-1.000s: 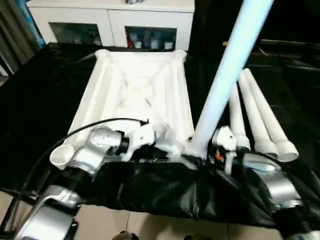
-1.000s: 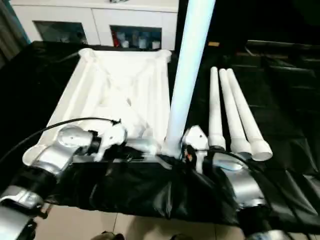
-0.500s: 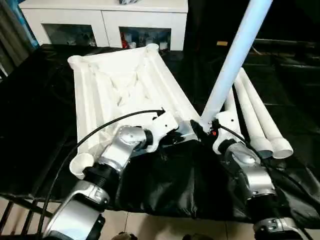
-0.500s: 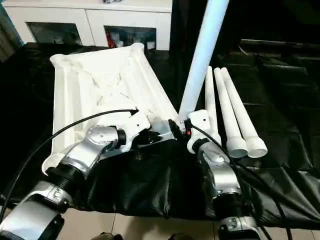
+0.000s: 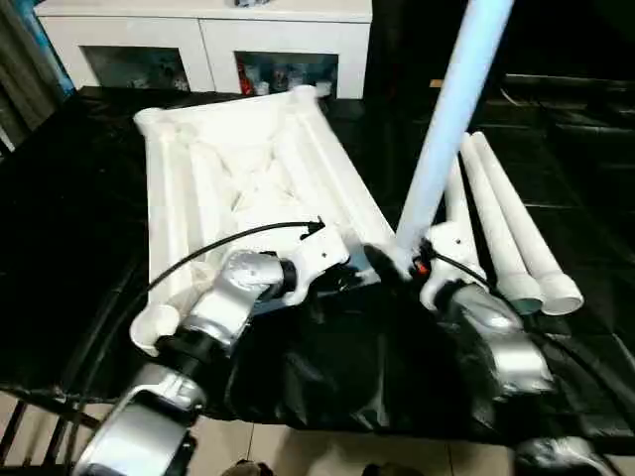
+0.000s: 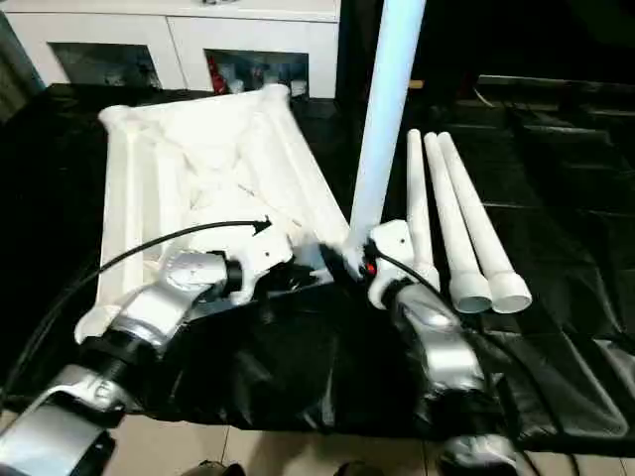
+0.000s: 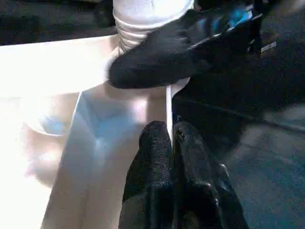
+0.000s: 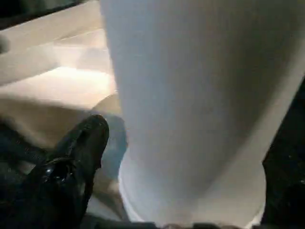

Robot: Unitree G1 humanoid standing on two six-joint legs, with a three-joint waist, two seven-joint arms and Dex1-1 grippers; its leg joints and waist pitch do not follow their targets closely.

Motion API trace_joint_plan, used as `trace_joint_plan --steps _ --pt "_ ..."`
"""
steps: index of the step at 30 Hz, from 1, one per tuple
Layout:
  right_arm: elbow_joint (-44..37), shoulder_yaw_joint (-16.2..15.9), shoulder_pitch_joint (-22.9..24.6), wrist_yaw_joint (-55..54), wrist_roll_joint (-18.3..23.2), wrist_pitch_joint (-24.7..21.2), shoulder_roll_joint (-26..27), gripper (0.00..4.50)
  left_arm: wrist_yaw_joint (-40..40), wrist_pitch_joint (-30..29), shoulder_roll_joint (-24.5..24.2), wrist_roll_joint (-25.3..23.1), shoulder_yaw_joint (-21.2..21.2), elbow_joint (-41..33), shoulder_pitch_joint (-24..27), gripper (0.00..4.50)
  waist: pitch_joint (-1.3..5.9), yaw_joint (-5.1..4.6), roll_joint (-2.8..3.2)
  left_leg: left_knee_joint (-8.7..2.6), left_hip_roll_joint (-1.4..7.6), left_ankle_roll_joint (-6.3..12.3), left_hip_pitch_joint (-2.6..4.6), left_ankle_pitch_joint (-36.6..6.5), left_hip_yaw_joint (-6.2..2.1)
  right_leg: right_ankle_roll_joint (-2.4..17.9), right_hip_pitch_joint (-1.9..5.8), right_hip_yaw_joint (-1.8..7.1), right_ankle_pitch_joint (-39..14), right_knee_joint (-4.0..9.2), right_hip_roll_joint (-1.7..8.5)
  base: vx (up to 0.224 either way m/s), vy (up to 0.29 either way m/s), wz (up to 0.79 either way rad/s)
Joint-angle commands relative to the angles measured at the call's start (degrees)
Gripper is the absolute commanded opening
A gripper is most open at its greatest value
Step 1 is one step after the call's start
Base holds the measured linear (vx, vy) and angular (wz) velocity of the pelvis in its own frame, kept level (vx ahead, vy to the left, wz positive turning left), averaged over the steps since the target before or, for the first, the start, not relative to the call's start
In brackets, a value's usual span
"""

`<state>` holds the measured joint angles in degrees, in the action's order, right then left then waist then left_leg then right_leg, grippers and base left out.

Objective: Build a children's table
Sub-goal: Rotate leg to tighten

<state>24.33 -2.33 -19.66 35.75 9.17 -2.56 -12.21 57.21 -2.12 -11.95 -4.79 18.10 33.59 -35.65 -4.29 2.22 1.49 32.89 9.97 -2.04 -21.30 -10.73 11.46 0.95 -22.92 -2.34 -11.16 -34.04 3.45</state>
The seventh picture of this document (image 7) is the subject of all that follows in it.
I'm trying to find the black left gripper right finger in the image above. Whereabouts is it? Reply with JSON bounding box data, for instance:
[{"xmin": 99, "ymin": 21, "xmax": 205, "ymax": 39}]
[{"xmin": 173, "ymin": 121, "xmax": 250, "ymax": 229}]

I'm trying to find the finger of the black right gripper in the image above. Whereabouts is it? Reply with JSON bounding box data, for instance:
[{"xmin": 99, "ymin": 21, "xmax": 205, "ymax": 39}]
[{"xmin": 108, "ymin": 10, "xmax": 198, "ymax": 90}]

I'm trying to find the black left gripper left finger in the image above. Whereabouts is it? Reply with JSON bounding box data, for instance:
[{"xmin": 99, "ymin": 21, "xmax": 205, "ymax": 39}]
[{"xmin": 119, "ymin": 120, "xmax": 177, "ymax": 229}]

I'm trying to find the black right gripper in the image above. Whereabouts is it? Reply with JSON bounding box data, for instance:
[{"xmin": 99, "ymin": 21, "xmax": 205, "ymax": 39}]
[{"xmin": 188, "ymin": 0, "xmax": 277, "ymax": 58}]

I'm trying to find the white plastic table leg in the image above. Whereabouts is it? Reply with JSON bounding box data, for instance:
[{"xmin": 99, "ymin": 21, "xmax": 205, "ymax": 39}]
[{"xmin": 112, "ymin": 0, "xmax": 195, "ymax": 57}]

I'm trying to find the white plastic table top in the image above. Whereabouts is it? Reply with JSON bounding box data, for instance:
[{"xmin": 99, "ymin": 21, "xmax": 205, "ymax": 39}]
[{"xmin": 0, "ymin": 33, "xmax": 191, "ymax": 229}]

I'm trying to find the black mat cover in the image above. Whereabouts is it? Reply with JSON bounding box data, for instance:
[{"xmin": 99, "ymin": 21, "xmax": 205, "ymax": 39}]
[{"xmin": 0, "ymin": 0, "xmax": 305, "ymax": 229}]

